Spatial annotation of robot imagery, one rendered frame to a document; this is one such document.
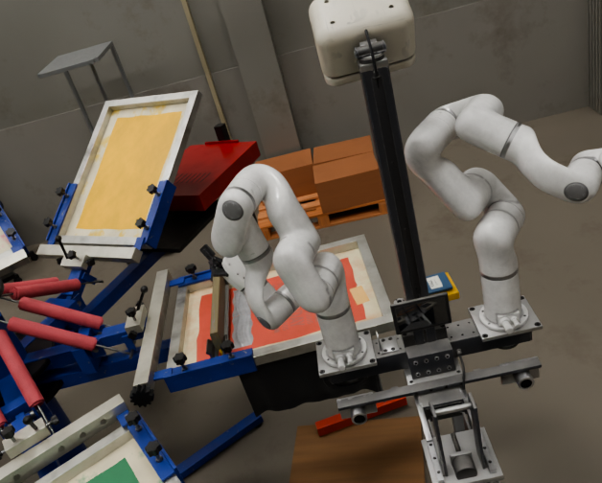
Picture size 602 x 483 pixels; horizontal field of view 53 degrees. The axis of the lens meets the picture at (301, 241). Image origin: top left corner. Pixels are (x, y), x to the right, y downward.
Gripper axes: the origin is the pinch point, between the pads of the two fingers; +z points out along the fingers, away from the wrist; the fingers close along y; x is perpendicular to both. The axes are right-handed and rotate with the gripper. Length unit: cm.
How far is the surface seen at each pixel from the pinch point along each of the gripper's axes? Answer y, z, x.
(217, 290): -32, -11, 48
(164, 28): -277, 173, 161
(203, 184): -105, 34, 84
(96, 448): 35, -22, 60
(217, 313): -19.6, -16.6, 42.4
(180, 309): -28, -6, 66
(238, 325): -26, -25, 46
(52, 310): 1, 24, 85
